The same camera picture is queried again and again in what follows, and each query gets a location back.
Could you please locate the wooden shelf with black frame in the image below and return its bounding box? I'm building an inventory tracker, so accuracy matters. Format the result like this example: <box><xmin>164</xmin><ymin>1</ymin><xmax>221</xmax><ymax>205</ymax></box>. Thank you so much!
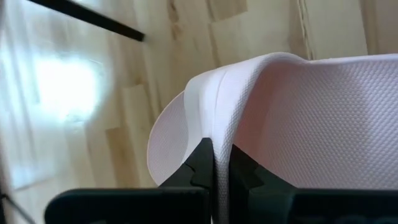
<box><xmin>27</xmin><ymin>0</ymin><xmax>146</xmax><ymax>43</ymax></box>

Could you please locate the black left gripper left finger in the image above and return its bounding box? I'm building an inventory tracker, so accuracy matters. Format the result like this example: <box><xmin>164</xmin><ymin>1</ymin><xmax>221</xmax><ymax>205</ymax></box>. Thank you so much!
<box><xmin>44</xmin><ymin>138</ymin><xmax>215</xmax><ymax>224</ymax></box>

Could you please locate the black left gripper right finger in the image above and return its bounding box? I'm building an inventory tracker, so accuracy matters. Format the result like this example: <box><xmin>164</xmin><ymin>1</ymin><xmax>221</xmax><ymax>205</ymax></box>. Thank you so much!
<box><xmin>228</xmin><ymin>144</ymin><xmax>398</xmax><ymax>224</ymax></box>

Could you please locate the pink slide sandal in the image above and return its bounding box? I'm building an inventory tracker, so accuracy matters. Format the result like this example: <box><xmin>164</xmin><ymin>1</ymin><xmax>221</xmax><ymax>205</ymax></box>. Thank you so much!
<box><xmin>146</xmin><ymin>52</ymin><xmax>398</xmax><ymax>224</ymax></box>

